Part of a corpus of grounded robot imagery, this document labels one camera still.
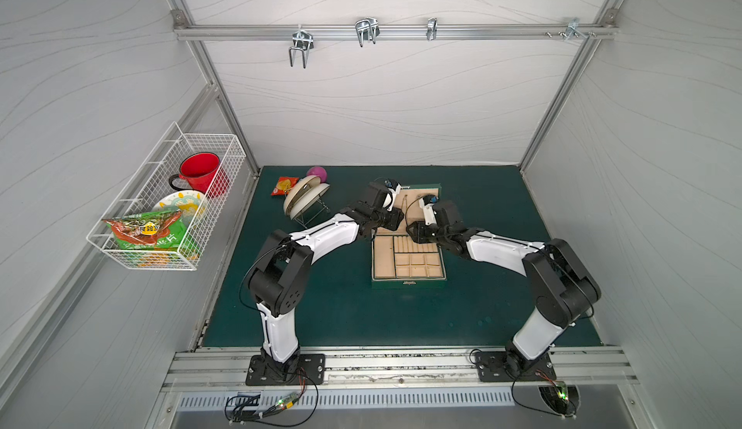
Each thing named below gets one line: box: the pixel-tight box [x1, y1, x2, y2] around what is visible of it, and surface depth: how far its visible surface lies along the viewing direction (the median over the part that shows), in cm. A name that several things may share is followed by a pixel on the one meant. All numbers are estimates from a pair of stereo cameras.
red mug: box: [169, 151, 230, 200], surface depth 68 cm
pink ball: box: [306, 166, 328, 184], surface depth 116 cm
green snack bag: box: [101, 209, 187, 250], surface depth 55 cm
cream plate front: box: [288, 182, 331, 221], surface depth 91 cm
